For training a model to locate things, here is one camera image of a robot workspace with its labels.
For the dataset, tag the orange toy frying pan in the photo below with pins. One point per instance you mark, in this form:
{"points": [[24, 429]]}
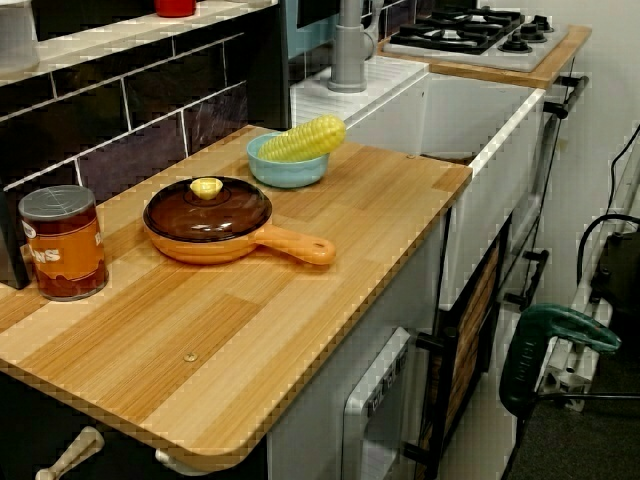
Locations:
{"points": [[300, 247]]}

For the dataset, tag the light blue bowl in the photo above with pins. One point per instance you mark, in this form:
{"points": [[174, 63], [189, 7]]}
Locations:
{"points": [[290, 174]]}

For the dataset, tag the yellow toy corn cob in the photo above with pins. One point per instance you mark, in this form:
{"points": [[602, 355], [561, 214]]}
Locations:
{"points": [[305, 137]]}

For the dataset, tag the brown lid with yellow knob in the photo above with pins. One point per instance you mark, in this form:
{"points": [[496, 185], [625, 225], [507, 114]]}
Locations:
{"points": [[210, 220]]}

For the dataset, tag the black framed wooden door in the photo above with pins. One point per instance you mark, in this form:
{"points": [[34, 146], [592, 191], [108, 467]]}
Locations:
{"points": [[475, 320]]}

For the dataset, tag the dark kitchen upright panel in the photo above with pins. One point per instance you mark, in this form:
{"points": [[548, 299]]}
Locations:
{"points": [[265, 75]]}

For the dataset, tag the grey toy faucet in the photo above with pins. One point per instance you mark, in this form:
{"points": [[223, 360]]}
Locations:
{"points": [[347, 55]]}

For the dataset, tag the white toy sink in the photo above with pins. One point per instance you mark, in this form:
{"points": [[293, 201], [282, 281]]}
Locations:
{"points": [[475, 115]]}

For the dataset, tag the wooden stove counter board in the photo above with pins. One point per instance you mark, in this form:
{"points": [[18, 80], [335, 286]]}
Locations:
{"points": [[500, 76]]}

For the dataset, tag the toy beans can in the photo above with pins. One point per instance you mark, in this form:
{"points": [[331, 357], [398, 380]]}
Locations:
{"points": [[65, 245]]}

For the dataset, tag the white cabinet knob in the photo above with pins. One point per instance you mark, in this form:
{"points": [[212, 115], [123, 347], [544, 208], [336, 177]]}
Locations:
{"points": [[172, 459]]}

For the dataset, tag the toy gas stove top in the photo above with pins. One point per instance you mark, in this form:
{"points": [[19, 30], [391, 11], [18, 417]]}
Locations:
{"points": [[520, 55]]}

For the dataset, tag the red sauce bottle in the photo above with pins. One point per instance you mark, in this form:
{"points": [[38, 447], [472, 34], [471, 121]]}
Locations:
{"points": [[175, 7]]}

